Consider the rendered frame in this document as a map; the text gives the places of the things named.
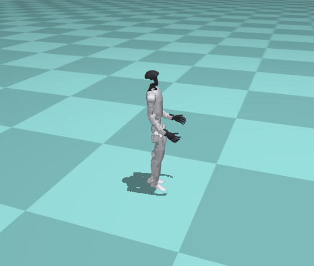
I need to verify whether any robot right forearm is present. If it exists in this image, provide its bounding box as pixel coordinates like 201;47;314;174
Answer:
149;115;166;135

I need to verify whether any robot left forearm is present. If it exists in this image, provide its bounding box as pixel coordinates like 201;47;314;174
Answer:
163;110;173;120

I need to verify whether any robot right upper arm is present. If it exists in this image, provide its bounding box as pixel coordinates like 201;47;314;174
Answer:
147;93;156;119

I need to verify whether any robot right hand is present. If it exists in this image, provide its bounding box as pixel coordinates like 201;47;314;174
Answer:
163;129;180;143

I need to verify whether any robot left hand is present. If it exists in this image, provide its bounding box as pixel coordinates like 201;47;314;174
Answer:
169;114;186;125

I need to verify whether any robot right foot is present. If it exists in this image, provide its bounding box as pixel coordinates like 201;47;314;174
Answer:
150;181;166;191

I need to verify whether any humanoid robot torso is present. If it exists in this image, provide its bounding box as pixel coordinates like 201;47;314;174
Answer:
146;87;163;134

